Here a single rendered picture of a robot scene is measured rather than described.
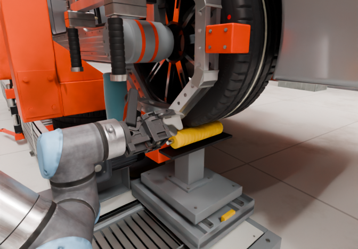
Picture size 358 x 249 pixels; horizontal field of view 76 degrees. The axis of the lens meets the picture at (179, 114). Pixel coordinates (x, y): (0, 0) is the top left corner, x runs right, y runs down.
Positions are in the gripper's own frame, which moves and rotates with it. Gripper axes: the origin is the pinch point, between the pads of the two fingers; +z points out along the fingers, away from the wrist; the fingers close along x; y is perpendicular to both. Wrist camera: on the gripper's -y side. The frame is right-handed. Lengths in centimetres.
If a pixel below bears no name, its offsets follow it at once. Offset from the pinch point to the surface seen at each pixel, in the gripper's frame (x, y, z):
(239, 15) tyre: 26.5, -12.4, 12.9
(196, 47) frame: 15.5, -11.8, 4.4
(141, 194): -60, 9, 6
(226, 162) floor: -79, 12, 87
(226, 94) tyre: 8.6, 1.0, 13.2
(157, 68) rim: -14.8, -30.4, 14.8
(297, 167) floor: -52, 38, 121
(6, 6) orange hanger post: -21, -70, -31
